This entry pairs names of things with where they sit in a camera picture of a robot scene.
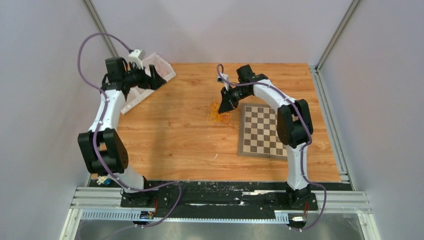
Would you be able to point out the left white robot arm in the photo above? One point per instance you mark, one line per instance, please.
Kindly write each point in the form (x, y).
(103, 151)

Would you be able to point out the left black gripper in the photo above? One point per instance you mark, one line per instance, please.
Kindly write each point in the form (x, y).
(155, 82)

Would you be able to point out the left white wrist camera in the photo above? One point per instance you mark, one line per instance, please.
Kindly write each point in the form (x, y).
(134, 59)

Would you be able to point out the white blue toy car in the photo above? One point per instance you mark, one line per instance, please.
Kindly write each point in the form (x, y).
(103, 180)

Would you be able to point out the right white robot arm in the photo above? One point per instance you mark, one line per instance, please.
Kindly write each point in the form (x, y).
(294, 124)

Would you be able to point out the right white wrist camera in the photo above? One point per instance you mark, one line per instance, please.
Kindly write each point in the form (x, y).
(224, 79)

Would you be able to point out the wooden chessboard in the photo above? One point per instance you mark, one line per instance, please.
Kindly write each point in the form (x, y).
(258, 133)

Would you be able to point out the aluminium frame rail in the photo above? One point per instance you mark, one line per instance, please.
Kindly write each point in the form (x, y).
(100, 203)

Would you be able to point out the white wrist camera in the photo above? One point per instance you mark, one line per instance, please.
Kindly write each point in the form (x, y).
(134, 59)
(224, 79)

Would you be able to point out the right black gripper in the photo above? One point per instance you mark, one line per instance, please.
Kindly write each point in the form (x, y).
(228, 103)

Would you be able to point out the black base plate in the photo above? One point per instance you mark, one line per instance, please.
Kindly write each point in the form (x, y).
(261, 194)

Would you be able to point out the white three-compartment tray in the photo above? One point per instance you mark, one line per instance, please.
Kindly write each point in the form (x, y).
(135, 93)

